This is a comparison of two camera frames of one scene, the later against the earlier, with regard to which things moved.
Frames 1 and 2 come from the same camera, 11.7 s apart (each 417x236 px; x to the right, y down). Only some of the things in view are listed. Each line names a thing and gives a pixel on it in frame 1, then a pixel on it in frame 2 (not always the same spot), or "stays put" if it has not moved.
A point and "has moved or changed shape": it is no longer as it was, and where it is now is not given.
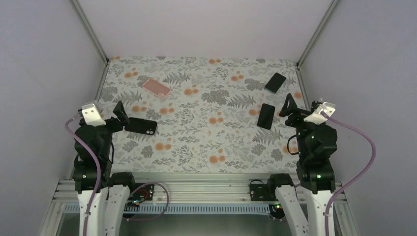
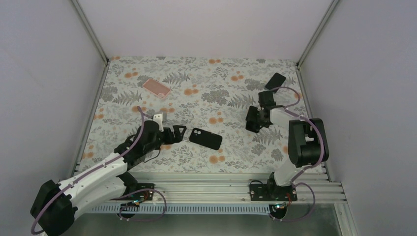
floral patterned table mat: x=213 y=115 stays put
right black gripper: x=285 y=111 → x=266 y=124
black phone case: x=141 y=126 → x=206 y=138
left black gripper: x=119 y=111 → x=177 y=138
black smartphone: x=266 y=116 has moved or changed shape
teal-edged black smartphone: x=275 y=83 stays put
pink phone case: x=156 y=88 stays put
